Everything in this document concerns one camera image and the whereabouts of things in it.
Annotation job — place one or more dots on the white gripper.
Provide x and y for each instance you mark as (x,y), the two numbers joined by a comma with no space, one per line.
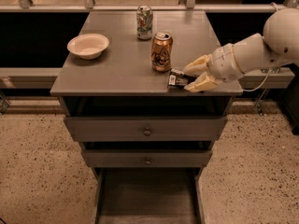
(223,63)

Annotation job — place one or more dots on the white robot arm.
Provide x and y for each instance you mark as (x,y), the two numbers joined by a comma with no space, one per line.
(276,46)

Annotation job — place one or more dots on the round top drawer knob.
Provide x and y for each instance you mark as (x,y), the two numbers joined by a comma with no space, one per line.
(147,132)

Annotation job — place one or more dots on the round drawer knob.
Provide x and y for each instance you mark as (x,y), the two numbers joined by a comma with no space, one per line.
(147,132)
(148,161)

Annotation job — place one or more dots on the grey wooden drawer cabinet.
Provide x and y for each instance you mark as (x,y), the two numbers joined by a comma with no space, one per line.
(122,83)

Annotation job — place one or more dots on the round middle drawer knob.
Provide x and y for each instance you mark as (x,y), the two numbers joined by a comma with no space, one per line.
(148,161)

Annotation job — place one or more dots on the grey top drawer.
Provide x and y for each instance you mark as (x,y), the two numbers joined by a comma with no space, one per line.
(130,129)

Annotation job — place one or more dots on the grey middle drawer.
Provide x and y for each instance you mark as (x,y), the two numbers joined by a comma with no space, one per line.
(135,158)

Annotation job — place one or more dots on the grey open bottom drawer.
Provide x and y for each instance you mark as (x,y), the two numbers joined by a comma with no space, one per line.
(148,196)

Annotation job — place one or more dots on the orange soda can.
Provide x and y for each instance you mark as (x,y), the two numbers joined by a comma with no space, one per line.
(161,51)

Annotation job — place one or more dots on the metal stand leg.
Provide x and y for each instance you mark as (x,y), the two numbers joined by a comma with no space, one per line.
(259,101)

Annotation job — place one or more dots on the green white soda can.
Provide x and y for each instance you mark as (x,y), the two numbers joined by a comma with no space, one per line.
(144,18)

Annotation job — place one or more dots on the white bowl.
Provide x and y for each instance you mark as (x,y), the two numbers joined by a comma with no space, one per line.
(88,46)

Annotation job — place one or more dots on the metal railing frame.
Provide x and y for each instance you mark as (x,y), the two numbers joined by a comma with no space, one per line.
(93,3)

